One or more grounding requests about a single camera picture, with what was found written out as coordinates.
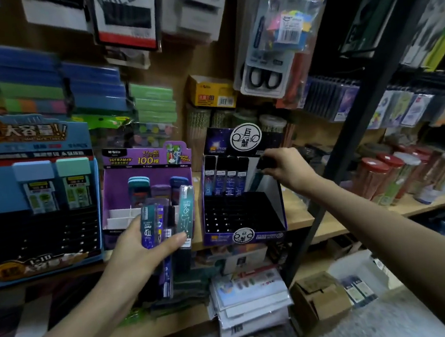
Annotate person's left hand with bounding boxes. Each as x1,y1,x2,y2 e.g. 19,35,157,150
98,209,195,304

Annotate person's right hand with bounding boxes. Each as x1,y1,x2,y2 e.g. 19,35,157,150
256,143,322,199

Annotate wooden shelf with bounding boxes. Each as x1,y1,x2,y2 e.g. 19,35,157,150
0,0,445,337

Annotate black and white display box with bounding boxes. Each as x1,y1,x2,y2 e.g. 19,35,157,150
194,119,299,249

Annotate purple display box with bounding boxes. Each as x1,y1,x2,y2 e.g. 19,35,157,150
93,138,201,251

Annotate blue display box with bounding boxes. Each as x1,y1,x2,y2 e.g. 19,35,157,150
0,100,110,291

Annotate person's right forearm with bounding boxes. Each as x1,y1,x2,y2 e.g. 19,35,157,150
302,161,445,337

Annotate person's left forearm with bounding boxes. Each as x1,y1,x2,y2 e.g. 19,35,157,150
0,276,146,337

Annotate row of dark blue refills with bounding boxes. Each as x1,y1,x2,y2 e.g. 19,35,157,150
302,71,363,124

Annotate red cylinder containers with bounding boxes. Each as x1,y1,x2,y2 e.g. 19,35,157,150
350,145,445,211

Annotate hanging white blister package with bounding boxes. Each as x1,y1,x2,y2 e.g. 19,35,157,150
230,0,349,103

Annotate yellow carton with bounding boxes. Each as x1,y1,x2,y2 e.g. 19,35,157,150
184,71,237,113

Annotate stack of white packets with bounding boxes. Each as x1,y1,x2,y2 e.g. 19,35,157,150
208,266,297,337

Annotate small open brown carton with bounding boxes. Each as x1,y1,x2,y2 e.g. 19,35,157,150
286,268,356,337

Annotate stack of green packets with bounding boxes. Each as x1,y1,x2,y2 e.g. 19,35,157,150
127,79,178,129

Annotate stack of blue packets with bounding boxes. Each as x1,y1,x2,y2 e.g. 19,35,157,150
0,31,130,124

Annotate stack of multicoloured packets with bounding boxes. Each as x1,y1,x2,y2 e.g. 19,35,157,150
0,52,69,120

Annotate black red hanging package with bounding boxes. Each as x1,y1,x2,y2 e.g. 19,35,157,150
92,0,163,55

